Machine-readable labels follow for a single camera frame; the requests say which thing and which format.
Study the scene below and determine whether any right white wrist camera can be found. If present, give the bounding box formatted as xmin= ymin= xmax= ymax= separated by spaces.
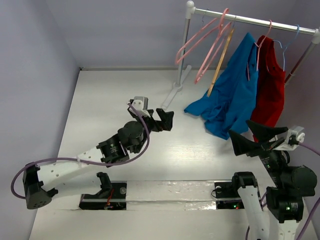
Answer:
xmin=275 ymin=126 xmax=306 ymax=151

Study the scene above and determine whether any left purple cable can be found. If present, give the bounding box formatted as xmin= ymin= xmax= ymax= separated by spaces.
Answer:
xmin=10 ymin=103 xmax=151 ymax=200

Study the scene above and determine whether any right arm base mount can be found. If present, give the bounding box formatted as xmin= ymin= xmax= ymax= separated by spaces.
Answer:
xmin=211 ymin=181 xmax=245 ymax=210

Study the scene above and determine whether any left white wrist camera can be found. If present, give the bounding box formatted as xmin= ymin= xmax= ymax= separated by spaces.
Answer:
xmin=127 ymin=96 xmax=153 ymax=118

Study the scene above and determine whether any blue t shirt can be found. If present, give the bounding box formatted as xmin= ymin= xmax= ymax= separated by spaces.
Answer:
xmin=184 ymin=33 xmax=259 ymax=140

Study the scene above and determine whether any red t shirt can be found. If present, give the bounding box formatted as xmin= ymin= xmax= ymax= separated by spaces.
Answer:
xmin=250 ymin=35 xmax=286 ymax=128

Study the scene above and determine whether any leftmost pink wire hanger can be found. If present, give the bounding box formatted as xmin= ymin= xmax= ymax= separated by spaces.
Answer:
xmin=175 ymin=17 xmax=220 ymax=65

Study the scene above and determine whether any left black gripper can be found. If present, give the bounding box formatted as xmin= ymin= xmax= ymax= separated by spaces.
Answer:
xmin=132 ymin=109 xmax=173 ymax=154

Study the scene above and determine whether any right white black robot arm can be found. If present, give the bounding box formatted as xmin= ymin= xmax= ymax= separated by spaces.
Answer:
xmin=228 ymin=120 xmax=318 ymax=240

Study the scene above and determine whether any wooden hanger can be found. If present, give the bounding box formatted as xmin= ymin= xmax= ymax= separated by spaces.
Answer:
xmin=207 ymin=27 xmax=235 ymax=97

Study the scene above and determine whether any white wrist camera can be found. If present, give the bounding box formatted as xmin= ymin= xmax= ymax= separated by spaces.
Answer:
xmin=127 ymin=96 xmax=153 ymax=118
xmin=275 ymin=126 xmax=306 ymax=151

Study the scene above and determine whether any blue wire hanger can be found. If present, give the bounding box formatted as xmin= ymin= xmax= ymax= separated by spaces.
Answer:
xmin=273 ymin=24 xmax=300 ymax=72

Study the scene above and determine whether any white clothes rack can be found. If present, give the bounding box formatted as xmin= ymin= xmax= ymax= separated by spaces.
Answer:
xmin=161 ymin=0 xmax=320 ymax=110

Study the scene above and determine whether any thin pink wire hanger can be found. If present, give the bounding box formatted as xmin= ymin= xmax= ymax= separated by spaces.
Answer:
xmin=255 ymin=19 xmax=273 ymax=72

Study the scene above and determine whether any thick pink plastic hanger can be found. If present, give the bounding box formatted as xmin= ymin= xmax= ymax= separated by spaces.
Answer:
xmin=194 ymin=8 xmax=231 ymax=84

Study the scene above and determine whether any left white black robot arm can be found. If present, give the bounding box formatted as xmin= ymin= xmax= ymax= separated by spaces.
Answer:
xmin=22 ymin=107 xmax=174 ymax=210

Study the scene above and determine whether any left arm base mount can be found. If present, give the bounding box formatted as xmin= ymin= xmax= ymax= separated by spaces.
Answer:
xmin=79 ymin=172 xmax=128 ymax=211

